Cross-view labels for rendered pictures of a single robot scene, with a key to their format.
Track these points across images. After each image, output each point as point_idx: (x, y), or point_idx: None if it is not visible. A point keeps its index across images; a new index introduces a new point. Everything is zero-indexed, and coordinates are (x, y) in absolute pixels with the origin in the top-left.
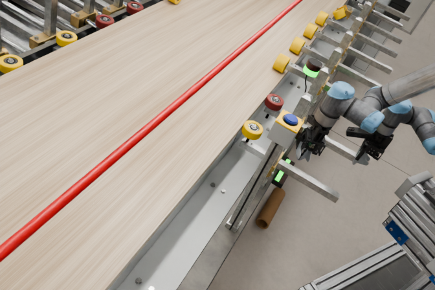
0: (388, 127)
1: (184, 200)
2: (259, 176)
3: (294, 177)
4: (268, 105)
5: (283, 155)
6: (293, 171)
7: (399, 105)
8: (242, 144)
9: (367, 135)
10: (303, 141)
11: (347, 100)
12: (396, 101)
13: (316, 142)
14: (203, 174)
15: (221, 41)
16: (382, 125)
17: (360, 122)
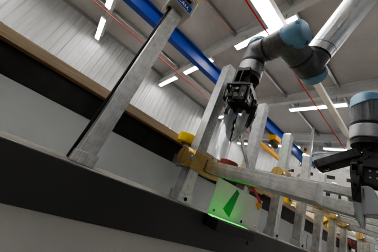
0: (369, 122)
1: None
2: (143, 45)
3: (228, 174)
4: (221, 161)
5: (238, 224)
6: (225, 164)
7: (360, 93)
8: (175, 156)
9: (347, 152)
10: (226, 94)
11: (261, 39)
12: (325, 39)
13: (239, 82)
14: (101, 94)
15: None
16: (358, 124)
17: (277, 32)
